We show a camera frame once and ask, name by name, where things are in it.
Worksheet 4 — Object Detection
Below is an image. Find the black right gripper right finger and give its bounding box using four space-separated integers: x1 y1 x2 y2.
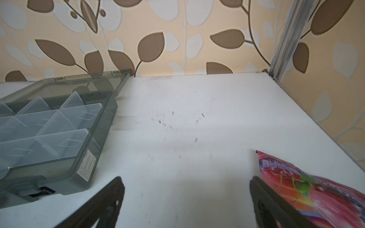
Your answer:
250 176 316 228

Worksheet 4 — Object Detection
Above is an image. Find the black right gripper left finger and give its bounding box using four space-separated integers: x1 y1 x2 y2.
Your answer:
56 176 125 228

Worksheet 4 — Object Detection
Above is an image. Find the aluminium frame post right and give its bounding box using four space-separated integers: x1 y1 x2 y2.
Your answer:
269 1 319 84

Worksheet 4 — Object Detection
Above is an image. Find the pink candy bag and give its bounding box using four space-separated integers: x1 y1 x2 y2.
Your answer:
256 151 365 228

